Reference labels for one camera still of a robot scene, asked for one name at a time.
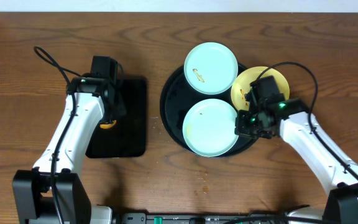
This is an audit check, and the yellow sponge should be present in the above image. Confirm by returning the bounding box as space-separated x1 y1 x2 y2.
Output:
99 120 117 129

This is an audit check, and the light blue plate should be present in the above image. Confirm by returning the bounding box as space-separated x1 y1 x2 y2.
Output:
183 42 239 95
182 98 239 157

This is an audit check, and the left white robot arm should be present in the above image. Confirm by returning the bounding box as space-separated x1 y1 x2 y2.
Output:
12 77 121 223

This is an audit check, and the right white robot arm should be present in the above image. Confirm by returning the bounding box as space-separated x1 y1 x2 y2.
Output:
235 96 358 223

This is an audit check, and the black rectangular tray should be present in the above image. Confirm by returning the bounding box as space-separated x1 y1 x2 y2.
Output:
86 78 147 159

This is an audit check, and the black round tray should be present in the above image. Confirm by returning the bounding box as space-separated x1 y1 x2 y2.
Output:
159 62 259 159

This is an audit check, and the yellow plate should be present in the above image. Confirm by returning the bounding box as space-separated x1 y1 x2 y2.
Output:
231 66 290 111

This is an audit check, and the right black cable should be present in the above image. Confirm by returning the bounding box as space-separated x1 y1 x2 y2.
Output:
253 61 358 206

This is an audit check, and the black cable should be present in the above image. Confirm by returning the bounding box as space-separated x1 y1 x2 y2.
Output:
33 45 83 224
253 61 358 206

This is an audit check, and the left black cable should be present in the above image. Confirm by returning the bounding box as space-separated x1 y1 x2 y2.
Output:
33 45 83 224

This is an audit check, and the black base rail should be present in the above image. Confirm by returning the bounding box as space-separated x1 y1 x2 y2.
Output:
116 212 291 224

